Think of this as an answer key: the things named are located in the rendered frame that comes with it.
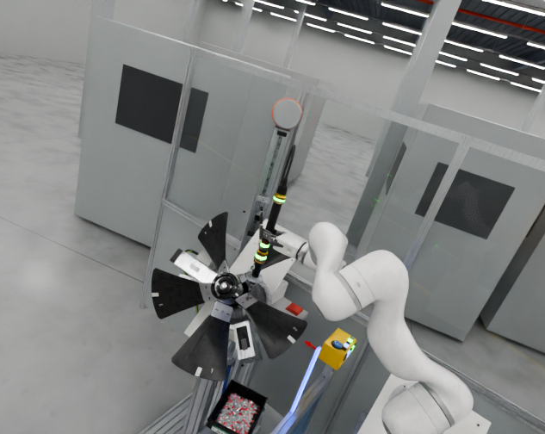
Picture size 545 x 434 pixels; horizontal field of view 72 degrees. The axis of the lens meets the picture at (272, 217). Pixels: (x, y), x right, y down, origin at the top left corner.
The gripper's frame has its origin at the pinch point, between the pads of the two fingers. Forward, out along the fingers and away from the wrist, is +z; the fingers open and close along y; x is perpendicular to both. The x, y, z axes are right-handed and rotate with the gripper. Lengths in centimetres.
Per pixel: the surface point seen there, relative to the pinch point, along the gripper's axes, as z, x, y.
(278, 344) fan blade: -21.8, -35.7, -6.7
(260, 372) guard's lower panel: 10, -127, 71
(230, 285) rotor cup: 7.3, -27.2, -4.2
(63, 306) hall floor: 160, -151, 25
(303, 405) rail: -37, -64, 6
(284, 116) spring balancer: 40, 36, 55
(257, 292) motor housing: 2.2, -33.5, 11.0
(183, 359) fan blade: 6, -54, -24
